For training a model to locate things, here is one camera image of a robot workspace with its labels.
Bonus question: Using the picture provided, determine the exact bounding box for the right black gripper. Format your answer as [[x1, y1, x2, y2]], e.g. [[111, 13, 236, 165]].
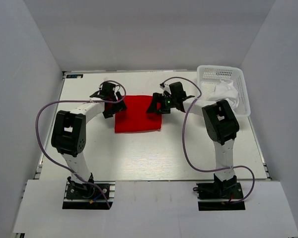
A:
[[146, 93, 177, 115]]

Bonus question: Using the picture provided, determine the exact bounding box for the red t shirt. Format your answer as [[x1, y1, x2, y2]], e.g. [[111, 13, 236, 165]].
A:
[[114, 95, 162, 133]]

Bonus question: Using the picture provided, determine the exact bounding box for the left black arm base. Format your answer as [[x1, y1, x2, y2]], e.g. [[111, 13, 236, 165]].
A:
[[62, 177, 116, 210]]

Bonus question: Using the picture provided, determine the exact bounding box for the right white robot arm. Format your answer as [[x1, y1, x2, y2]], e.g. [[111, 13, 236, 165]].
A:
[[146, 82, 239, 198]]

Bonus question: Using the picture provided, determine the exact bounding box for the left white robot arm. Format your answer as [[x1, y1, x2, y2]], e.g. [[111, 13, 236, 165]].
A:
[[51, 80, 127, 198]]

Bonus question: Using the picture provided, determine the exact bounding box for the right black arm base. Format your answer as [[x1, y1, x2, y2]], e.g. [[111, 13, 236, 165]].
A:
[[193, 182, 246, 211]]

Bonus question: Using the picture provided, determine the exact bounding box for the white plastic basket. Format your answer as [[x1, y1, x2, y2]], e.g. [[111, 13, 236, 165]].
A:
[[197, 65, 251, 118]]

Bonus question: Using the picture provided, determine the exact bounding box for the blue table label sticker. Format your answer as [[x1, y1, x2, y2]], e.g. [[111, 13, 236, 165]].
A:
[[66, 74, 83, 79]]

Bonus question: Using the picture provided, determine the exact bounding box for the white t shirt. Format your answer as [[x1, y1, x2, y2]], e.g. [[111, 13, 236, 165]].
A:
[[208, 78, 239, 110]]

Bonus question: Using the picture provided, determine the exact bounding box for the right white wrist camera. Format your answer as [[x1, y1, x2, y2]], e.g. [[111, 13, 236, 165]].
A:
[[159, 83, 171, 94]]

